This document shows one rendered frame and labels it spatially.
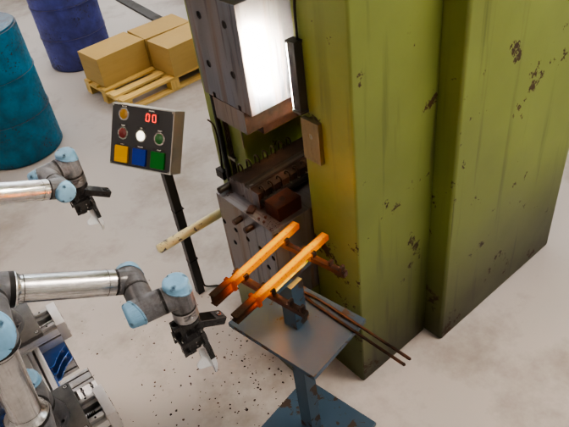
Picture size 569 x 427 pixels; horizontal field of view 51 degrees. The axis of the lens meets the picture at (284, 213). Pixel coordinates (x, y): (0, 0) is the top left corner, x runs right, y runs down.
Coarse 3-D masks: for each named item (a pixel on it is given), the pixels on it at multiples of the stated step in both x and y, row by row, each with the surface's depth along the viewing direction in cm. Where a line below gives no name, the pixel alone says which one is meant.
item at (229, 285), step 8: (296, 224) 212; (280, 232) 210; (288, 232) 209; (272, 240) 207; (280, 240) 206; (264, 248) 204; (272, 248) 204; (256, 256) 201; (264, 256) 202; (248, 264) 199; (256, 264) 199; (240, 272) 196; (248, 272) 197; (224, 280) 193; (232, 280) 193; (240, 280) 196; (216, 288) 190; (224, 288) 190; (232, 288) 194; (216, 296) 188; (224, 296) 192; (216, 304) 190
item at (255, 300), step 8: (320, 240) 204; (328, 240) 207; (304, 248) 202; (312, 248) 201; (296, 256) 199; (304, 256) 199; (288, 264) 197; (296, 264) 196; (280, 272) 194; (288, 272) 194; (272, 280) 192; (280, 280) 192; (264, 288) 189; (272, 288) 190; (248, 296) 188; (256, 296) 186; (264, 296) 188; (248, 304) 184; (256, 304) 187; (240, 312) 182; (248, 312) 185; (240, 320) 183
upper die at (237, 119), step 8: (216, 104) 225; (224, 104) 220; (280, 104) 222; (288, 104) 225; (216, 112) 229; (224, 112) 223; (232, 112) 218; (240, 112) 213; (264, 112) 218; (272, 112) 221; (280, 112) 224; (288, 112) 226; (224, 120) 226; (232, 120) 222; (240, 120) 216; (248, 120) 215; (256, 120) 218; (264, 120) 220; (272, 120) 223; (240, 128) 219; (248, 128) 217; (256, 128) 219
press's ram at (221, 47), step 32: (192, 0) 201; (224, 0) 188; (256, 0) 188; (288, 0) 197; (192, 32) 212; (224, 32) 195; (256, 32) 194; (288, 32) 203; (224, 64) 206; (256, 64) 200; (288, 64) 209; (224, 96) 217; (256, 96) 206; (288, 96) 216
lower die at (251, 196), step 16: (288, 144) 264; (272, 160) 253; (304, 160) 250; (240, 176) 247; (256, 176) 244; (272, 176) 243; (288, 176) 243; (240, 192) 247; (256, 192) 237; (272, 192) 240
